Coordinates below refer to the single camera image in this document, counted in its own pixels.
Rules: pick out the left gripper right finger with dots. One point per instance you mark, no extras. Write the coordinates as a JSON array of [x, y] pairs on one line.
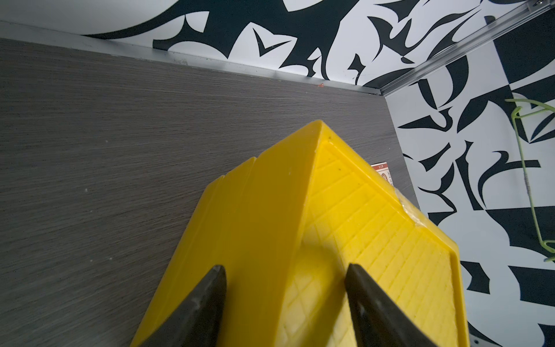
[[377, 320]]

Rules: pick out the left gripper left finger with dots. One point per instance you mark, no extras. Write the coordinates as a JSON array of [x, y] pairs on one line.
[[197, 320]]

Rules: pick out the yellow plastic drawer cabinet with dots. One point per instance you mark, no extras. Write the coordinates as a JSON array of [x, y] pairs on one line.
[[286, 225]]

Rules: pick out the white red postcard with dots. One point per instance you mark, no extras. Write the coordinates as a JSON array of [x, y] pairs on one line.
[[383, 170]]

